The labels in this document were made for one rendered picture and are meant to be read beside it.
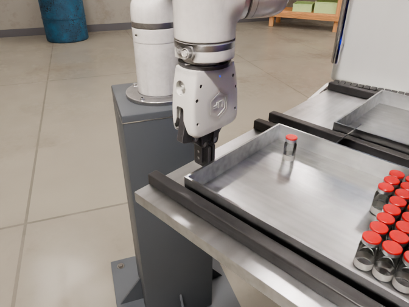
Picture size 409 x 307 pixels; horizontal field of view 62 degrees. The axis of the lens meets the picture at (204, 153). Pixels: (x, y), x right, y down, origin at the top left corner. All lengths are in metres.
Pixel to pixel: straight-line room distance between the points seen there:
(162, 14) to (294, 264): 0.66
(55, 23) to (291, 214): 5.57
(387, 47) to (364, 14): 0.13
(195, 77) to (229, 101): 0.08
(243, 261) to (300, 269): 0.07
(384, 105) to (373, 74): 0.38
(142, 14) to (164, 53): 0.10
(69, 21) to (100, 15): 0.94
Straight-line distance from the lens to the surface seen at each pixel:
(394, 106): 0.96
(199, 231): 0.48
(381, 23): 1.30
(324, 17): 6.71
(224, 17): 0.46
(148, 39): 0.90
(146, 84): 0.94
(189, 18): 0.45
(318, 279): 0.42
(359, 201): 0.58
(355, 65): 1.33
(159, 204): 0.53
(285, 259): 0.43
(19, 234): 1.97
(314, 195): 0.56
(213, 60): 0.46
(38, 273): 1.74
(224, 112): 0.52
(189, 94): 0.47
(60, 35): 5.92
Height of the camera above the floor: 1.21
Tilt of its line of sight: 30 degrees down
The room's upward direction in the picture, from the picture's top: straight up
